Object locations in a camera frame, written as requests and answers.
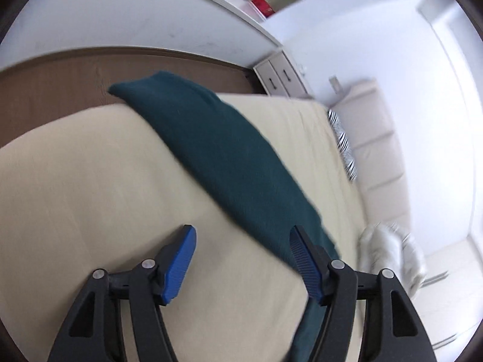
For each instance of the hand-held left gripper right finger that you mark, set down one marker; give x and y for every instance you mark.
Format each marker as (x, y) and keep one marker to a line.
(306, 262)

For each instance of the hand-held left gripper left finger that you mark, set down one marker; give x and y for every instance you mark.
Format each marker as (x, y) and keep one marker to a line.
(180, 258)

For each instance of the dark teal garment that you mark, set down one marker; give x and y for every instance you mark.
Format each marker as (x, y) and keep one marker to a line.
(226, 158)

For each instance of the white pillow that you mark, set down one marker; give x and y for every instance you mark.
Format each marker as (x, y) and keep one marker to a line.
(388, 249)

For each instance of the cream bed sheet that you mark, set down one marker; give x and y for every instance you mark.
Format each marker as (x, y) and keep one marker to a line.
(94, 177)

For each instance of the zebra striped cushion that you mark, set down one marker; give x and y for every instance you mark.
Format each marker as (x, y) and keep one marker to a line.
(342, 139)

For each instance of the cream padded headboard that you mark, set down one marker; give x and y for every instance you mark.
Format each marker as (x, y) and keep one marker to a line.
(377, 151)

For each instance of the cream bedside cabinet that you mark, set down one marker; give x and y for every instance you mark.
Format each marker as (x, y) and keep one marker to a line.
(452, 290)

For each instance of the white drawer cabinet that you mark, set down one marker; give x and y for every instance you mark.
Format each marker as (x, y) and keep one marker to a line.
(281, 75)

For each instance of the white window ledge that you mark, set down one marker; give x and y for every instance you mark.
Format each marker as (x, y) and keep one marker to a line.
(151, 19)

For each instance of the red box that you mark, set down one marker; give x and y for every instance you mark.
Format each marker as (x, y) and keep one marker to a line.
(262, 5)

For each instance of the wall socket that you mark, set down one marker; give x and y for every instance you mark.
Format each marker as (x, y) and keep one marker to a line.
(335, 83)

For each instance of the brown bed frame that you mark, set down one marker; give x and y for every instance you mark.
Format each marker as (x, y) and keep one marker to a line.
(56, 83)

